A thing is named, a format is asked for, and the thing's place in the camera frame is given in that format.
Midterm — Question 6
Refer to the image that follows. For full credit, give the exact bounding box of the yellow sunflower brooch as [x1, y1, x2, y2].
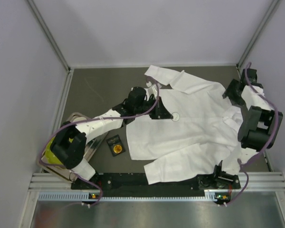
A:
[113, 144, 123, 154]

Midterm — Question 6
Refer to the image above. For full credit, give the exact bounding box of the blue round brooch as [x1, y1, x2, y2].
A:
[172, 112, 180, 122]

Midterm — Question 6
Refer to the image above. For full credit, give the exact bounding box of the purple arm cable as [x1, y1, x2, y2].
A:
[224, 62, 280, 206]
[38, 76, 161, 209]

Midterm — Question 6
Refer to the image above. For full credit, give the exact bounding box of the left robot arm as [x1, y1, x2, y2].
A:
[49, 85, 173, 181]

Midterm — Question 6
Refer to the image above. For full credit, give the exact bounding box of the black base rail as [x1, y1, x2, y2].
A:
[71, 172, 242, 198]

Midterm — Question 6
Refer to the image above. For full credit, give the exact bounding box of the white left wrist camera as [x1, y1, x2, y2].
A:
[147, 84, 159, 97]

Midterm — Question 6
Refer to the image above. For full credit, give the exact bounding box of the small black box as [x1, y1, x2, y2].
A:
[106, 135, 126, 157]

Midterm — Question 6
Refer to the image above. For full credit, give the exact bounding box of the green polka dot plate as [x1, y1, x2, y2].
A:
[44, 137, 62, 165]

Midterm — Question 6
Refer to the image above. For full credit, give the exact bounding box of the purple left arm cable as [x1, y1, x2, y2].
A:
[38, 76, 161, 209]

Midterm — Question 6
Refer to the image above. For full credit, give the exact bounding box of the white button-up shirt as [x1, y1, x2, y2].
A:
[124, 65, 266, 185]

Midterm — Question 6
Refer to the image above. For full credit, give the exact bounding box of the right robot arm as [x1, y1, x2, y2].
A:
[210, 66, 283, 189]

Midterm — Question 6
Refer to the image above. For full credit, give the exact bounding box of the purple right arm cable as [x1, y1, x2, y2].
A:
[224, 62, 280, 206]

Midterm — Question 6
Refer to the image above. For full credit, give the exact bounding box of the silver metal tray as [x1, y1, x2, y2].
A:
[37, 112, 107, 183]

